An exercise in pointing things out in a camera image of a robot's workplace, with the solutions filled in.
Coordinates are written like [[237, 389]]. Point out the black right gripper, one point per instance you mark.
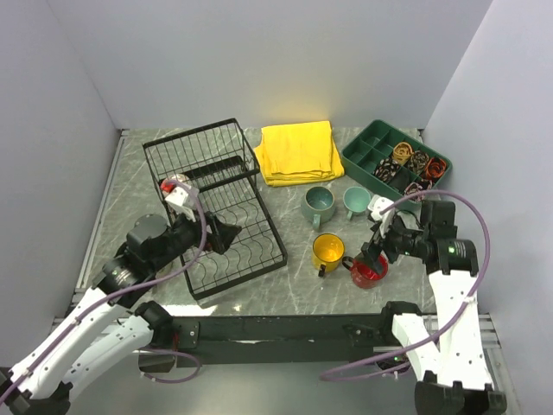
[[371, 248]]

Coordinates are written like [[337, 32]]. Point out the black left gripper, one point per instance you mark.
[[222, 233]]

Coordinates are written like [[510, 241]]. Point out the red mug black handle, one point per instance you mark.
[[362, 275]]

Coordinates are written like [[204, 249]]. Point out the yellow mug black handle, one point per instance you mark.
[[327, 252]]

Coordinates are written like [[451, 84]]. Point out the grey-green ceramic mug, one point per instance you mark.
[[318, 206]]

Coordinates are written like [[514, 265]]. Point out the pink iridescent mug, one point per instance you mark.
[[177, 179]]

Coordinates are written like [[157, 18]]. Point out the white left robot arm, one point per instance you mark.
[[110, 322]]

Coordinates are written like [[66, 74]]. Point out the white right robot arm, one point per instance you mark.
[[451, 371]]

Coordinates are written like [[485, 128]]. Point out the teal ceramic cup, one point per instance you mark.
[[356, 200]]

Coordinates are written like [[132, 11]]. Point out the pink patterned rolled tie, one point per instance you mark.
[[416, 187]]

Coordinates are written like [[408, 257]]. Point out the black floral rolled tie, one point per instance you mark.
[[386, 169]]

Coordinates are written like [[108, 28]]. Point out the green divided organizer tray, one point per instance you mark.
[[376, 142]]

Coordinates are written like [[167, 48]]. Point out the dark patterned rolled tie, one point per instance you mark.
[[418, 161]]

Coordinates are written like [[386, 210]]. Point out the yellow rolled tie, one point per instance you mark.
[[402, 152]]

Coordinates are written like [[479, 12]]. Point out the orange black rolled tie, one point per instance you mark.
[[434, 169]]

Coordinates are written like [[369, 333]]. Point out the folded yellow cloth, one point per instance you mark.
[[295, 154]]

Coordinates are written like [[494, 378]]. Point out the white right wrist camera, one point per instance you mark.
[[379, 209]]

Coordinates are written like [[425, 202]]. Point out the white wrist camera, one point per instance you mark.
[[379, 209], [179, 197]]

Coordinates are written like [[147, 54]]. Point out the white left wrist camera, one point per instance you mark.
[[179, 197]]

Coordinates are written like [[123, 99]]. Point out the black wire dish rack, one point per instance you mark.
[[218, 160]]

